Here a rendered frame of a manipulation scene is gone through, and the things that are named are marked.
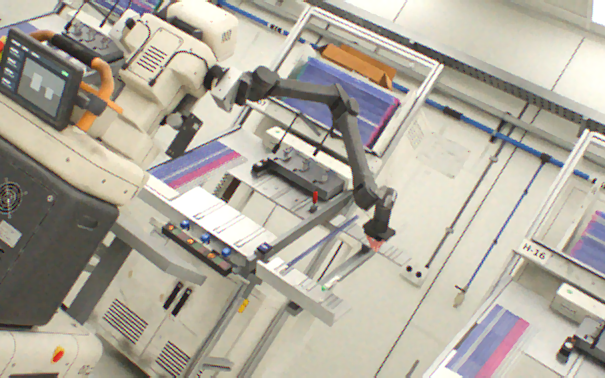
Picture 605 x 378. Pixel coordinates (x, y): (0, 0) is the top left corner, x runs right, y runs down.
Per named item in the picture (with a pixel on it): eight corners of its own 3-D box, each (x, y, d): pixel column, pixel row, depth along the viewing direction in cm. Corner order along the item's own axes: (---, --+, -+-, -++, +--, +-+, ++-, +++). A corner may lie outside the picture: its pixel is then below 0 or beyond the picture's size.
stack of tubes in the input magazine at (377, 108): (367, 147, 310) (399, 97, 311) (279, 100, 331) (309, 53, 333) (373, 157, 321) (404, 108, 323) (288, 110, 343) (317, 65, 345)
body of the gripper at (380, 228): (371, 221, 246) (375, 204, 242) (395, 235, 241) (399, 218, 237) (360, 229, 242) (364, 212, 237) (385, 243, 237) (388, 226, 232)
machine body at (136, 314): (185, 425, 286) (267, 296, 290) (75, 331, 316) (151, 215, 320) (248, 422, 345) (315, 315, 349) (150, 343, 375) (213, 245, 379)
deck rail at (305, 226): (248, 273, 266) (250, 261, 262) (244, 270, 267) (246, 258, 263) (352, 201, 316) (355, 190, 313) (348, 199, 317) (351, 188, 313)
